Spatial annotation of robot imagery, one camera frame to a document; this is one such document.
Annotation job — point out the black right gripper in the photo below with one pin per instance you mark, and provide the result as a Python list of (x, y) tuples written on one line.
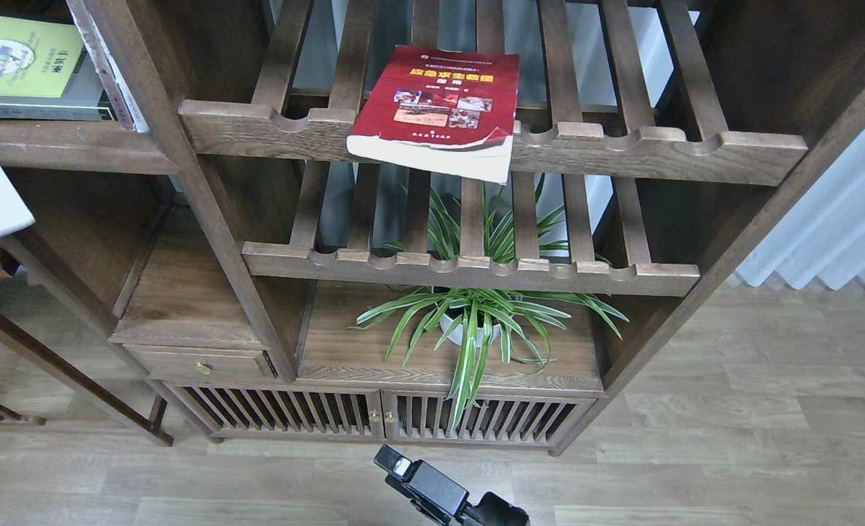
[(441, 499)]

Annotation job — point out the red paperback book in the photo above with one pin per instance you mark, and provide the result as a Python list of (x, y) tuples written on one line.
[(442, 111)]

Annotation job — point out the green and black book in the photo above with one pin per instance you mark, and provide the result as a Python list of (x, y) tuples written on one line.
[(47, 74)]

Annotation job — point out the right slatted cabinet door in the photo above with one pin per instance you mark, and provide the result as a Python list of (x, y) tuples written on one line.
[(423, 417)]

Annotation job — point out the slatted cabinet door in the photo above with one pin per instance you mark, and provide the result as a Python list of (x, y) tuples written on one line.
[(423, 417), (283, 413)]

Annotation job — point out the left slatted cabinet door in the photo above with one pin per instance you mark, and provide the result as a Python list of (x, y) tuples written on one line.
[(283, 413)]

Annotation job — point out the green spider plant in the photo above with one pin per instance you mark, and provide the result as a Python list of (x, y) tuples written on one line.
[(478, 317)]

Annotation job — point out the dark wooden bookshelf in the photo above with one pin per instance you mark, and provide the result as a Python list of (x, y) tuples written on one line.
[(669, 137)]

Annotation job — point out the wooden drawer with brass knob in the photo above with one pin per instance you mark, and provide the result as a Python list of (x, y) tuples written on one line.
[(202, 363)]

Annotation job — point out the white book spine upright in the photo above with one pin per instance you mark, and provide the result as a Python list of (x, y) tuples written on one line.
[(126, 109)]

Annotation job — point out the white pleated curtain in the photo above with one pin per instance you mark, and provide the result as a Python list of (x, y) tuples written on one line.
[(822, 239)]

